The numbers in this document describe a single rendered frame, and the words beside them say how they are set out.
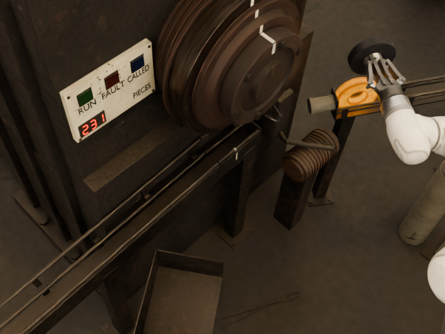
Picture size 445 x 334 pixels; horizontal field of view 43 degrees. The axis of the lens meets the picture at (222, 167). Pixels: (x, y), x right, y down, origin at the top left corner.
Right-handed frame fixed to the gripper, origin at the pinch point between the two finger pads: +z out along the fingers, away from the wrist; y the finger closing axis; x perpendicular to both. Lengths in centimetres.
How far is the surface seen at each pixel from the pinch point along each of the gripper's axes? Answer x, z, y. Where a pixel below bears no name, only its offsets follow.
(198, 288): -29, -60, -67
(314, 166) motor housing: -41.7, -16.3, -15.9
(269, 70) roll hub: 26, -24, -44
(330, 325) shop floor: -89, -64, -12
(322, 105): -23.5, -2.0, -13.0
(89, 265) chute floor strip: -29, -48, -99
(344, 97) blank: -20.4, -1.5, -5.2
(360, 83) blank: -14.2, -1.1, -0.9
